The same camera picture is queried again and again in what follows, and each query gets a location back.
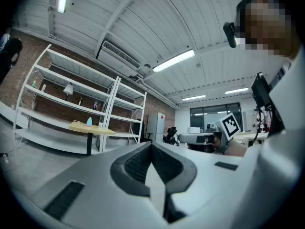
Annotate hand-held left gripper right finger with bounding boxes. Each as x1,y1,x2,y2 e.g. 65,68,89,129
152,142,254,224

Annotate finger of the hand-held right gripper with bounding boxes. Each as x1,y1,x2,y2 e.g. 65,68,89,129
178,132,214,145

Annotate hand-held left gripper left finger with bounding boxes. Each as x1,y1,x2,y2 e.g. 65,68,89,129
30,141,168,229

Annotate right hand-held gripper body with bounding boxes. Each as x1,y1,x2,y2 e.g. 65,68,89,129
204,112,241,156

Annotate person's right forearm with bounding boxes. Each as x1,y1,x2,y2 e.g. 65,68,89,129
224,139,247,157

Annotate large dark-framed window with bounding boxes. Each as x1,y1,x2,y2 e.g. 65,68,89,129
190,102,243,133

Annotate white refrigerator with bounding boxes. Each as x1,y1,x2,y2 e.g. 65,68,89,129
147,112,166,143

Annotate black office chair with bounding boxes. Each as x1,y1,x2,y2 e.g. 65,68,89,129
140,127,153,143

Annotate black chest-mounted device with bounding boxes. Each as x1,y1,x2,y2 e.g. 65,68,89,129
251,72,273,107

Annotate narrow white metal shelf unit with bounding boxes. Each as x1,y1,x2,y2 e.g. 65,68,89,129
102,77,147,153

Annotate white shade table lamp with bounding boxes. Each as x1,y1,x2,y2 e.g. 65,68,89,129
62,83,75,102

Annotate white ceiling air conditioner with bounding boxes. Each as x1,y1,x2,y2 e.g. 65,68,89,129
96,40,142,78

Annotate person's head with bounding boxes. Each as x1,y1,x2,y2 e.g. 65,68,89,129
245,1,299,57

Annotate wide white metal shelf unit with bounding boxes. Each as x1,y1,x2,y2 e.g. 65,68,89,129
13,43,120,156

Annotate black chest device cable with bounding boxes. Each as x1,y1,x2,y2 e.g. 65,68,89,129
247,105,265,147

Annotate black table pedestal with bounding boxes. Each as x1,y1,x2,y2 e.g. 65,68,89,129
86,132,93,156

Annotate black head-worn camera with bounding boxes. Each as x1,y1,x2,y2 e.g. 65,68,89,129
223,21,239,49

